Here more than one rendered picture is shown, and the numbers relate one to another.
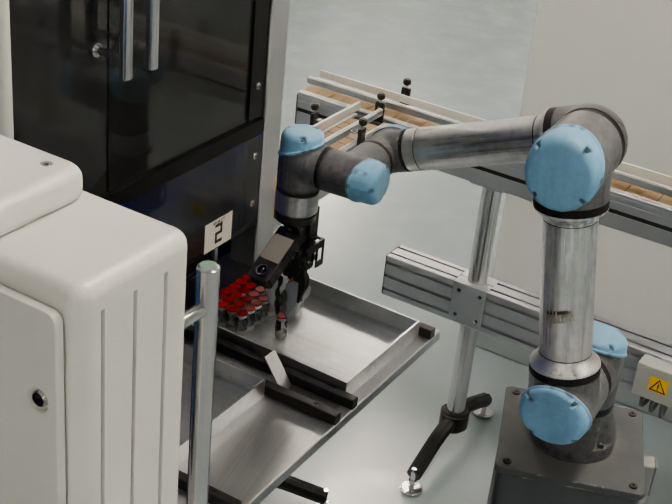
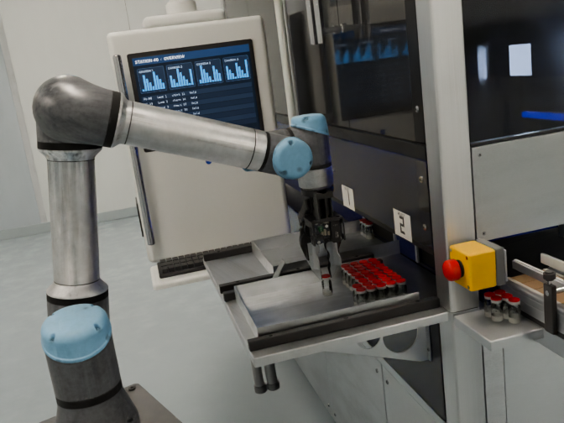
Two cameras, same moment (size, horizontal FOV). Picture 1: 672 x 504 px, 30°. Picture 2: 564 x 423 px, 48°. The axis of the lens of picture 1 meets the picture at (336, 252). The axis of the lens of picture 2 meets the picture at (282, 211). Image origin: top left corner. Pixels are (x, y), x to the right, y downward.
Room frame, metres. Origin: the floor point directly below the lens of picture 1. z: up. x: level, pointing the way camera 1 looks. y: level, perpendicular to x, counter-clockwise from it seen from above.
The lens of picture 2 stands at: (2.89, -0.87, 1.42)
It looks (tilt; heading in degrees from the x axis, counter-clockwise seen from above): 14 degrees down; 138
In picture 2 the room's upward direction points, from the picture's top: 8 degrees counter-clockwise
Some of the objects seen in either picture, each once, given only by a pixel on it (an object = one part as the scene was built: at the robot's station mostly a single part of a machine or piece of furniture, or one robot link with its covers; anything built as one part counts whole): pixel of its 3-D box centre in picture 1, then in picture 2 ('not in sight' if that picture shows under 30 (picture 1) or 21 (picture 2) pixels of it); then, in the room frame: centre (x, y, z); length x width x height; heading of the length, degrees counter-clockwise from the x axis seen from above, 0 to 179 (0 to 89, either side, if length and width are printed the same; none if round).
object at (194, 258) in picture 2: not in sight; (220, 256); (1.29, 0.27, 0.82); 0.40 x 0.14 x 0.02; 61
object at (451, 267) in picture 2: not in sight; (454, 269); (2.27, 0.09, 0.99); 0.04 x 0.04 x 0.04; 61
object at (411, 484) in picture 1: (452, 430); not in sight; (2.83, -0.37, 0.07); 0.50 x 0.08 x 0.14; 151
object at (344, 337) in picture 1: (304, 325); (321, 296); (1.96, 0.04, 0.90); 0.34 x 0.26 x 0.04; 61
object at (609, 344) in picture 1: (587, 362); (80, 348); (1.85, -0.46, 0.96); 0.13 x 0.12 x 0.14; 155
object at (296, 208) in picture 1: (295, 200); (316, 177); (1.96, 0.08, 1.15); 0.08 x 0.08 x 0.05
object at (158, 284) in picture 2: not in sight; (220, 261); (1.27, 0.29, 0.79); 0.45 x 0.28 x 0.03; 61
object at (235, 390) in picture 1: (137, 385); (321, 246); (1.72, 0.31, 0.90); 0.34 x 0.26 x 0.04; 61
